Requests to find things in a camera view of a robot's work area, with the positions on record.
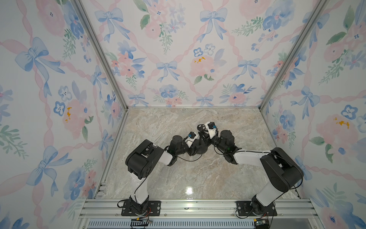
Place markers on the black microphone stand pole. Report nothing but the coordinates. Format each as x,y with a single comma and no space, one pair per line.
201,130

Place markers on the aluminium mounting rail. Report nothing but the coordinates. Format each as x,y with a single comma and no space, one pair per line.
200,214

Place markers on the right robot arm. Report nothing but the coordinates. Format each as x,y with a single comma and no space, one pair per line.
282,171

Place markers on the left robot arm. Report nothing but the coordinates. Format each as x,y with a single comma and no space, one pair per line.
143,159

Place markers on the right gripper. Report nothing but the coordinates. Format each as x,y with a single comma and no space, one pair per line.
208,141

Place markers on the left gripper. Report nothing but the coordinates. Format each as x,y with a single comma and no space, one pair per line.
191,150

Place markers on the black round stand base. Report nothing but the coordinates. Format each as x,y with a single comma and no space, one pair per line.
198,147

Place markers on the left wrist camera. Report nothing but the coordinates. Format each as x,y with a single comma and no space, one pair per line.
189,140

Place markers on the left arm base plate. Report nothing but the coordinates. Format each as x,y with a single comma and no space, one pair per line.
133,209

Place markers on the aluminium corner post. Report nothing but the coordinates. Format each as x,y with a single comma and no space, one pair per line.
80,10
314,16

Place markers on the left aluminium corner post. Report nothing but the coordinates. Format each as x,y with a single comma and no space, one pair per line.
80,10

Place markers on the right aluminium corner post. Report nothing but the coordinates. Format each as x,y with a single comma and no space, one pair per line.
314,16

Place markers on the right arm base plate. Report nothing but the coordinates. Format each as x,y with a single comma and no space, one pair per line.
246,208

